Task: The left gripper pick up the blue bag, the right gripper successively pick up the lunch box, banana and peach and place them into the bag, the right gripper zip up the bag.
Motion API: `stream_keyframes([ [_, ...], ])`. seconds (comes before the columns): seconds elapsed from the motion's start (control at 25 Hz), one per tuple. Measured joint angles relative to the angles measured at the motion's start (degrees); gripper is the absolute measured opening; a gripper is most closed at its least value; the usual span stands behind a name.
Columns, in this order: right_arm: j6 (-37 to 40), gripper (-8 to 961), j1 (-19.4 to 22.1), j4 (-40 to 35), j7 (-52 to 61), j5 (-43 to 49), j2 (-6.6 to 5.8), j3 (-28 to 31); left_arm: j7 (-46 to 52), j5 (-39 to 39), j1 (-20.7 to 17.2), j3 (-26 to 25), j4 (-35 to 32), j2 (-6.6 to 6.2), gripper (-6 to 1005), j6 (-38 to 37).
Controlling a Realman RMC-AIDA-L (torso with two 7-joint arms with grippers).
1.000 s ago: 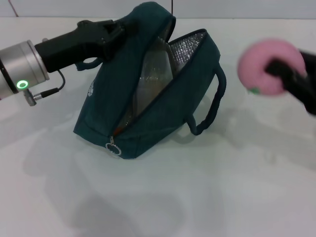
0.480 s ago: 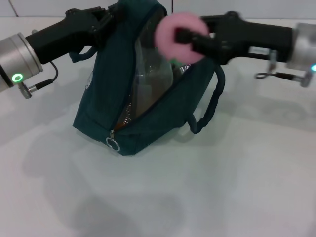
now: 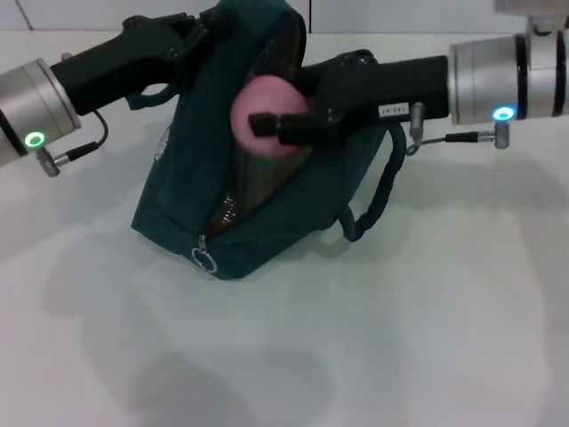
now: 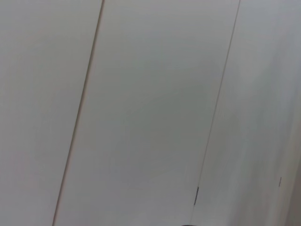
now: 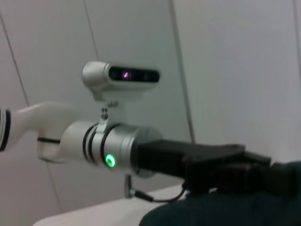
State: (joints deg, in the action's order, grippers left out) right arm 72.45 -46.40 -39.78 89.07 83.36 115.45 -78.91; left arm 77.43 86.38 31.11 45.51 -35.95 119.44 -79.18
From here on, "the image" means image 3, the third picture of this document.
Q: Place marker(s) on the dark teal fabric lunch bag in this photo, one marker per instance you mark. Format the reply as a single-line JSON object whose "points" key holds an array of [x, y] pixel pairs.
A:
{"points": [[186, 200]]}

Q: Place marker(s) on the pink toy peach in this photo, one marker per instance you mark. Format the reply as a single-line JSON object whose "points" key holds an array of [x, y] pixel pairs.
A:
{"points": [[266, 98]]}

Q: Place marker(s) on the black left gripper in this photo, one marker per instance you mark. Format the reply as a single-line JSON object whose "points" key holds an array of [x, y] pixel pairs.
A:
{"points": [[124, 62]]}

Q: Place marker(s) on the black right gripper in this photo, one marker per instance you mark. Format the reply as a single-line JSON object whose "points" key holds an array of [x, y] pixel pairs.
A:
{"points": [[378, 89]]}

